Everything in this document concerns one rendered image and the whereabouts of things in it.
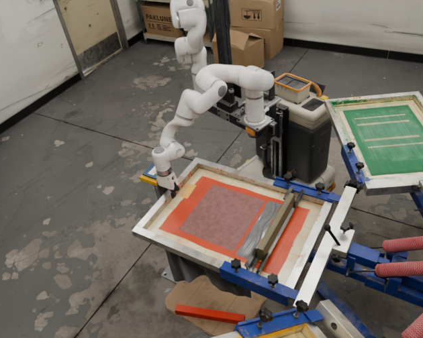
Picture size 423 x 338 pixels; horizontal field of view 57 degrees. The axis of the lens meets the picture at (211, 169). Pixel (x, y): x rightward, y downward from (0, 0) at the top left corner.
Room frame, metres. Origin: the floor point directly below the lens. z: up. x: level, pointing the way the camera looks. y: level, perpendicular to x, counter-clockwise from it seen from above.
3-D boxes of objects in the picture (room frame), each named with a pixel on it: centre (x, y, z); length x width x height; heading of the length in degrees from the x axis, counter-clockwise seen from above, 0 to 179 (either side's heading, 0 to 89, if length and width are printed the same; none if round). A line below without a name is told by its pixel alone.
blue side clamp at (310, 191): (1.33, -0.43, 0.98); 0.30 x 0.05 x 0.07; 55
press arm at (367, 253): (0.92, -0.53, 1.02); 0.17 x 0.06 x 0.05; 55
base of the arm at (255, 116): (1.79, -0.29, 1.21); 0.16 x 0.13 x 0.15; 127
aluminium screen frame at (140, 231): (1.24, -0.07, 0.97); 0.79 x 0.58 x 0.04; 55
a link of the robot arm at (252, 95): (1.77, -0.28, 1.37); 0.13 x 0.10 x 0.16; 32
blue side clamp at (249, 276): (0.88, -0.11, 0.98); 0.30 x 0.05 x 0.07; 55
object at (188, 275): (1.10, 0.09, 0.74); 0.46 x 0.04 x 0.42; 55
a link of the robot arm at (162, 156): (1.47, 0.19, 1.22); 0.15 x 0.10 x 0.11; 122
